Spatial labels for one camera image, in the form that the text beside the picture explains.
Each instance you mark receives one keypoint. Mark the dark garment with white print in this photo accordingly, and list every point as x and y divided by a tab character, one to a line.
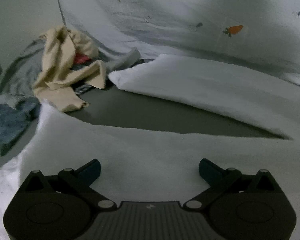
80	87

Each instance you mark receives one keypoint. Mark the beige garment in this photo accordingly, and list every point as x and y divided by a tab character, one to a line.
54	81

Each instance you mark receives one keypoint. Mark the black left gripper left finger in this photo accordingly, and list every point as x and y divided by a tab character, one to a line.
74	183

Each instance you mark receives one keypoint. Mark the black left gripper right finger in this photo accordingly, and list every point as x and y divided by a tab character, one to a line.
231	189

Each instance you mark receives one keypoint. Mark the red cloth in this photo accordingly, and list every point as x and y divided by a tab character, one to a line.
81	58

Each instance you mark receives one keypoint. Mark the grey garment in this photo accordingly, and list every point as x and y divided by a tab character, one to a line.
17	80

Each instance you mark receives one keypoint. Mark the white carrot-print bed sheet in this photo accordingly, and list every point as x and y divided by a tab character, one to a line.
260	34

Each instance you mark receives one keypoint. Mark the blue denim garment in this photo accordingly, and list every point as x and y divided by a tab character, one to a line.
15	121

